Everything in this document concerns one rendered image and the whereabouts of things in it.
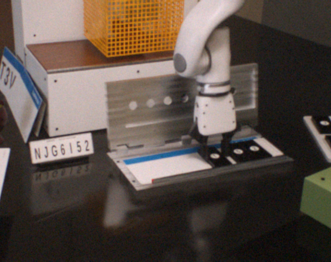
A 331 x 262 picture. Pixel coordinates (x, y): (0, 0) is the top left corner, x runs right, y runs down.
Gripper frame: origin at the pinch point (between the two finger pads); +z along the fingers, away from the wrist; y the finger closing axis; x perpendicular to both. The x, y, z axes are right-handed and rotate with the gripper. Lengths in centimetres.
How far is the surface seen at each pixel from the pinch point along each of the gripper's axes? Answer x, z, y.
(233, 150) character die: 1.3, 1.4, 6.1
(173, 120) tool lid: 10.5, -6.8, -6.6
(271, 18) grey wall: 231, -2, 164
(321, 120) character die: 12.0, 0.5, 41.5
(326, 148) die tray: -1.6, 4.3, 32.8
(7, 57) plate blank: 65, -20, -37
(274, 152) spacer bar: -2.8, 2.3, 15.9
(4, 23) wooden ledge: 131, -23, -23
